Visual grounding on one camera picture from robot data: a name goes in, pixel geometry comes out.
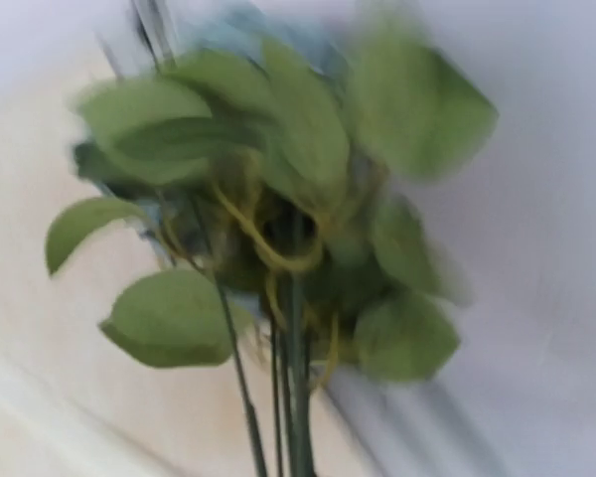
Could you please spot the right aluminium frame post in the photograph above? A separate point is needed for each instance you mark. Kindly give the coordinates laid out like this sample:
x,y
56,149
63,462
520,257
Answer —
x,y
419,430

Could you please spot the blue fake flower bunch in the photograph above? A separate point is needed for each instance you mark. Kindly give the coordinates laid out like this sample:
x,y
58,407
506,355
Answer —
x,y
261,170

